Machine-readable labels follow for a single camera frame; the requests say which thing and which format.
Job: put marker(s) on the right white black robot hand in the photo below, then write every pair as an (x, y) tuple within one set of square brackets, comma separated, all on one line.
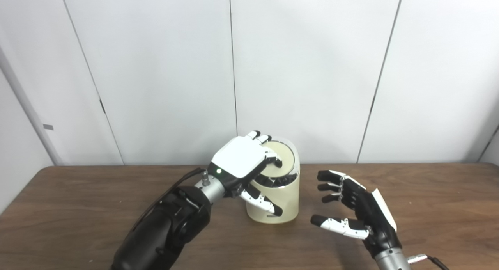
[(370, 211)]

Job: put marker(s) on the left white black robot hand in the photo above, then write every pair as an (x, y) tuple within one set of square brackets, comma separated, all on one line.
[(237, 158)]

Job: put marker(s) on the cream round bin lid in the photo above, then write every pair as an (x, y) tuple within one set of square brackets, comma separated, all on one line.
[(284, 155)]

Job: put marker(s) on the cream-colored desktop bin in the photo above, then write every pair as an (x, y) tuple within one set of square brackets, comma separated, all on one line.
[(280, 199)]

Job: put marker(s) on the black wall panel hinge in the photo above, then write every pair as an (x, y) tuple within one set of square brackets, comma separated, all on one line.
[(102, 106)]

